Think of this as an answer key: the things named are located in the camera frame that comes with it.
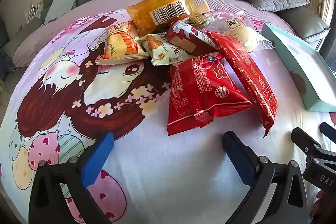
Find white cookie print packet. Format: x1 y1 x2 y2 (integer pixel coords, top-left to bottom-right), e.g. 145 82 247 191
134 33 196 66

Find large red snack packet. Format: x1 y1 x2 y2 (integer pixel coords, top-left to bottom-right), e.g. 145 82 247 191
167 52 255 136

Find clear pale bun packet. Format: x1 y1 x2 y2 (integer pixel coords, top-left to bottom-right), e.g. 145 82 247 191
207 12 275 53

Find long red patterned packet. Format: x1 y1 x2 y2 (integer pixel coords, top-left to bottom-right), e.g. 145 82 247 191
206 31 279 138

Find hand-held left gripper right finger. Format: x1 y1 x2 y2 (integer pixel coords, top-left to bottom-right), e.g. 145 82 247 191
223 131 308 224

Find orange cream cake packet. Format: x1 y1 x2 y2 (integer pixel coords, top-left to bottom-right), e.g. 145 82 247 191
95 21 150 65

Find person's right hand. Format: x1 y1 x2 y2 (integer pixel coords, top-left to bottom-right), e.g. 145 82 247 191
309 190 328 218

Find pale yellow wedge snack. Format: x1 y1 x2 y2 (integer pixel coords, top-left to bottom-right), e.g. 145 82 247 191
196 2 212 14

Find light grey cushion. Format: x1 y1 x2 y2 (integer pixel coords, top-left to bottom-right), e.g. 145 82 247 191
44 0 83 24

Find printed cartoon blanket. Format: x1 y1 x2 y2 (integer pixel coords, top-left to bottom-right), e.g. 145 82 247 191
0 9 336 224

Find grey pillow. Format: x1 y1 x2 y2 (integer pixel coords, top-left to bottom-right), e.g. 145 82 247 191
248 0 311 12

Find dark red snack packet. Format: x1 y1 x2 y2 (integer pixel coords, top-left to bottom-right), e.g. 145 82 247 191
167 20 219 56

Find white letter decoration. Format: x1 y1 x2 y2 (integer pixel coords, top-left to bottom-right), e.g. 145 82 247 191
24 2 44 25

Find orange snack packet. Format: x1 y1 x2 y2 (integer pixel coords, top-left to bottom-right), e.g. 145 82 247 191
126 0 197 37

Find teal cardboard box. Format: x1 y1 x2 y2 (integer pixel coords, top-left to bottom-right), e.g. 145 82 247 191
261 23 336 112

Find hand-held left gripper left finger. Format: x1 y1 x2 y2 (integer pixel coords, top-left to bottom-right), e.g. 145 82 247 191
28 132 115 224

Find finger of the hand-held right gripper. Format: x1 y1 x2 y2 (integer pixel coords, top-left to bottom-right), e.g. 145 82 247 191
291 127 336 161
319 122 336 143

